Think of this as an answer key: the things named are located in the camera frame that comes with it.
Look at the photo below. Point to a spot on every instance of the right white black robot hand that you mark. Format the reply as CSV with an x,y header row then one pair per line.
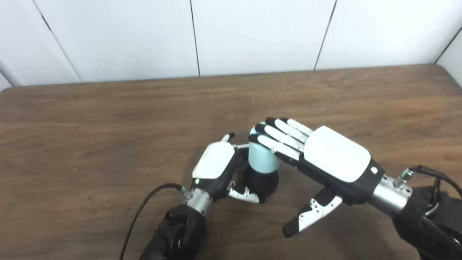
x,y
335,159

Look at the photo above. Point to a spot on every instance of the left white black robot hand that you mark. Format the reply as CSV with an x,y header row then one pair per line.
x,y
214,164

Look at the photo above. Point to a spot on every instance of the black funnel-shaped nozzle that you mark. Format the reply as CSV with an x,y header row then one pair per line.
x,y
261,182

